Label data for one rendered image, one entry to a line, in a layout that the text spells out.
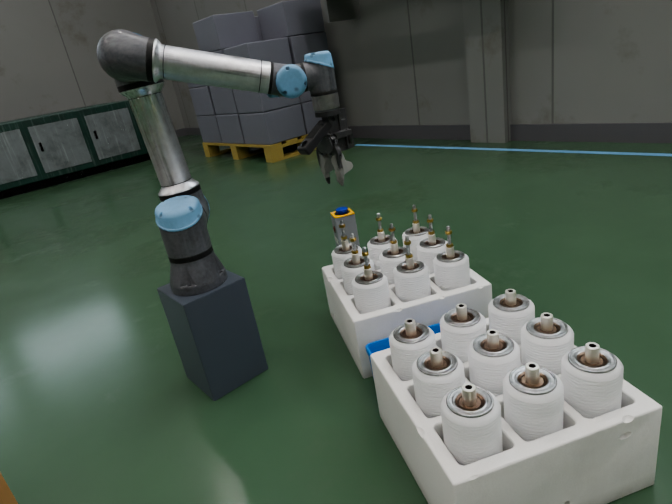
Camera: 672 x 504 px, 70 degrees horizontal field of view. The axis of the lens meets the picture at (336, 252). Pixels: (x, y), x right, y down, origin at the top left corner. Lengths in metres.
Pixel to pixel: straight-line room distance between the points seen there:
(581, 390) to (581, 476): 0.14
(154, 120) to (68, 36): 6.84
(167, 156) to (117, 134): 4.94
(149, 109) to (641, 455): 1.30
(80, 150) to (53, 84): 2.01
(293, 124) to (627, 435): 4.06
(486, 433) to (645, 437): 0.30
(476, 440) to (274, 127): 3.94
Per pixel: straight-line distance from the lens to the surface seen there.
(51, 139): 6.16
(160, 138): 1.38
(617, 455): 1.01
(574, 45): 3.69
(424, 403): 0.95
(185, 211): 1.26
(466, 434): 0.84
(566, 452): 0.92
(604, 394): 0.95
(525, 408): 0.88
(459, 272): 1.33
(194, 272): 1.29
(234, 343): 1.37
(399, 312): 1.27
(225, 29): 4.92
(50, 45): 8.11
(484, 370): 0.97
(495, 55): 3.85
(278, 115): 4.56
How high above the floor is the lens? 0.81
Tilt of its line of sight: 22 degrees down
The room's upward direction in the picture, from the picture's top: 10 degrees counter-clockwise
